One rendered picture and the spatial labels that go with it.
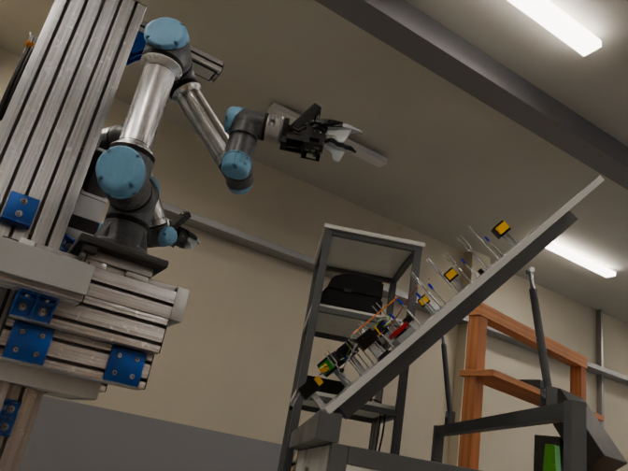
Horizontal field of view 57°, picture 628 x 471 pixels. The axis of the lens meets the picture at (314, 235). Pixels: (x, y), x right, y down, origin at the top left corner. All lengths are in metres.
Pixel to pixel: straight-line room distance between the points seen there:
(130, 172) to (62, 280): 0.30
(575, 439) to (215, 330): 4.17
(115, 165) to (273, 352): 4.28
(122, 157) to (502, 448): 6.50
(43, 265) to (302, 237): 4.73
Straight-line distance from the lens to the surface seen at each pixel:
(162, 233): 2.27
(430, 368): 6.73
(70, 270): 1.40
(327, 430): 1.40
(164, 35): 1.69
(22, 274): 1.38
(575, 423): 1.59
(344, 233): 2.85
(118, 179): 1.48
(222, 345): 5.40
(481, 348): 3.77
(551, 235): 1.86
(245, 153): 1.52
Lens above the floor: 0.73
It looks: 22 degrees up
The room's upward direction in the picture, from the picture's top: 11 degrees clockwise
